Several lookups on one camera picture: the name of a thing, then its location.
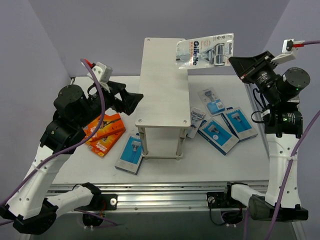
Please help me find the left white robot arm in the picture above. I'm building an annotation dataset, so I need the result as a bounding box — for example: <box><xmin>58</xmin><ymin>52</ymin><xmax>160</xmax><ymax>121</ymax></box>
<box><xmin>0</xmin><ymin>81</ymin><xmax>143</xmax><ymax>235</ymax></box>

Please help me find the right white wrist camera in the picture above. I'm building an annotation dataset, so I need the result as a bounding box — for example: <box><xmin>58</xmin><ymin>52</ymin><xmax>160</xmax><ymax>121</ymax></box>
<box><xmin>271</xmin><ymin>38</ymin><xmax>305</xmax><ymax>65</ymax></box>

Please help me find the Gillette SkinGuard blister pack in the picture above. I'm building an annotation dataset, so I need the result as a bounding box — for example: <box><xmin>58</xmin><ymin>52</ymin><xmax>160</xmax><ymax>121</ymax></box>
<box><xmin>186</xmin><ymin>107</ymin><xmax>206</xmax><ymax>139</ymax></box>

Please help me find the white two-tier shelf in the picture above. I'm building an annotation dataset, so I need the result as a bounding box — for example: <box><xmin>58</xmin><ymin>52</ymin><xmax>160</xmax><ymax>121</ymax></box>
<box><xmin>135</xmin><ymin>37</ymin><xmax>191</xmax><ymax>160</ymax></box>

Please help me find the blue Harry's box front left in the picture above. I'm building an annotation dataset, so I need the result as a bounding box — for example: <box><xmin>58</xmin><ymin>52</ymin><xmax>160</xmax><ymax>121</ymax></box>
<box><xmin>114</xmin><ymin>134</ymin><xmax>143</xmax><ymax>175</ymax></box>

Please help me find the purple cable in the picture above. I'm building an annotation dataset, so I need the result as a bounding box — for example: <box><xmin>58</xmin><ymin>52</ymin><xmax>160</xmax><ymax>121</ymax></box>
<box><xmin>0</xmin><ymin>58</ymin><xmax>122</xmax><ymax>228</ymax></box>
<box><xmin>242</xmin><ymin>39</ymin><xmax>320</xmax><ymax>240</ymax></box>

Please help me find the blue Harry's box far right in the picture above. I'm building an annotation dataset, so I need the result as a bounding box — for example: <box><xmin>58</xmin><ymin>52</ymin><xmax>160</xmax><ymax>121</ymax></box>
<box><xmin>221</xmin><ymin>107</ymin><xmax>258</xmax><ymax>142</ymax></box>

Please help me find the upper orange Fusion5 razor box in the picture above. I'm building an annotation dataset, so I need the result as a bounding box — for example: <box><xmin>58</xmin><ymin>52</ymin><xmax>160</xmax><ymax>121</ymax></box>
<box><xmin>83</xmin><ymin>113</ymin><xmax>126</xmax><ymax>141</ymax></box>

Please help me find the blue harry's box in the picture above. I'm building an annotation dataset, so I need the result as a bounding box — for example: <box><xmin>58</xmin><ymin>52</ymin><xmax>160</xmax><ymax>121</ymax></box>
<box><xmin>114</xmin><ymin>134</ymin><xmax>143</xmax><ymax>175</ymax></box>
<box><xmin>221</xmin><ymin>107</ymin><xmax>258</xmax><ymax>142</ymax></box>
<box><xmin>197</xmin><ymin>118</ymin><xmax>240</xmax><ymax>156</ymax></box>

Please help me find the clear blue-card razor blister pack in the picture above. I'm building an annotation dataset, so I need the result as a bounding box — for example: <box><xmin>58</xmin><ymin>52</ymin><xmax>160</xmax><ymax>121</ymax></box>
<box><xmin>197</xmin><ymin>87</ymin><xmax>226</xmax><ymax>117</ymax></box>

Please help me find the orange fusion5 razor box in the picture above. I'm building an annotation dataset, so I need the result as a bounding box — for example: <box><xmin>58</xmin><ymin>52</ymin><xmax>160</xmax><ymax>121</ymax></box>
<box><xmin>85</xmin><ymin>128</ymin><xmax>126</xmax><ymax>158</ymax></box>
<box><xmin>83</xmin><ymin>113</ymin><xmax>126</xmax><ymax>141</ymax></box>

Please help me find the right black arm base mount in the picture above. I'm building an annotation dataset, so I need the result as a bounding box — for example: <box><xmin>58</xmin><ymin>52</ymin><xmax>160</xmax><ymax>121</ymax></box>
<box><xmin>206</xmin><ymin>191</ymin><xmax>242</xmax><ymax>209</ymax></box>

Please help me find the lower orange Fusion5 razor box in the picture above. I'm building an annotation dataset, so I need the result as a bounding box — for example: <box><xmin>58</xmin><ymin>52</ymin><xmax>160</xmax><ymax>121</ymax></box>
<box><xmin>85</xmin><ymin>128</ymin><xmax>126</xmax><ymax>158</ymax></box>

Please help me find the aluminium mounting rail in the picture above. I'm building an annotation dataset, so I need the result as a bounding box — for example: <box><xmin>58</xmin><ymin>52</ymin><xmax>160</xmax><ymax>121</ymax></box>
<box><xmin>49</xmin><ymin>183</ymin><xmax>271</xmax><ymax>213</ymax></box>

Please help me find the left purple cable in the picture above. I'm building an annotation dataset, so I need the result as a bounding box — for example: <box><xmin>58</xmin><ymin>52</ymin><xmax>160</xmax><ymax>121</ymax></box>
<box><xmin>0</xmin><ymin>58</ymin><xmax>122</xmax><ymax>228</ymax></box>

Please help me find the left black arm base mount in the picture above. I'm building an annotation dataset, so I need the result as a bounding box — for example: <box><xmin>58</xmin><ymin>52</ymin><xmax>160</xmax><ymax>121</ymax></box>
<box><xmin>89</xmin><ymin>193</ymin><xmax>118</xmax><ymax>211</ymax></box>

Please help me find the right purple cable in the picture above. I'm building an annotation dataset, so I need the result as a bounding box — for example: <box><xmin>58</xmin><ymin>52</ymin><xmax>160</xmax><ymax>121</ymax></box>
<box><xmin>242</xmin><ymin>39</ymin><xmax>320</xmax><ymax>240</ymax></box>

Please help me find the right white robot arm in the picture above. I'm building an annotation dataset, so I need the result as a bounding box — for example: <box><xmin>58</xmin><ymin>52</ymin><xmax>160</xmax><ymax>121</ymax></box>
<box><xmin>222</xmin><ymin>51</ymin><xmax>311</xmax><ymax>222</ymax></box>

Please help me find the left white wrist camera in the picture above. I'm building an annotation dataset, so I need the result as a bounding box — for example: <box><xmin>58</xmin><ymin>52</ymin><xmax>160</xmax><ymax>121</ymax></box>
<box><xmin>92</xmin><ymin>62</ymin><xmax>113</xmax><ymax>91</ymax></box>

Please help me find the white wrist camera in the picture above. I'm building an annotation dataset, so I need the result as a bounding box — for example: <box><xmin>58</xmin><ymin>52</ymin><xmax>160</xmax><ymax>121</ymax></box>
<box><xmin>271</xmin><ymin>38</ymin><xmax>305</xmax><ymax>65</ymax></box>
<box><xmin>92</xmin><ymin>62</ymin><xmax>113</xmax><ymax>91</ymax></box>

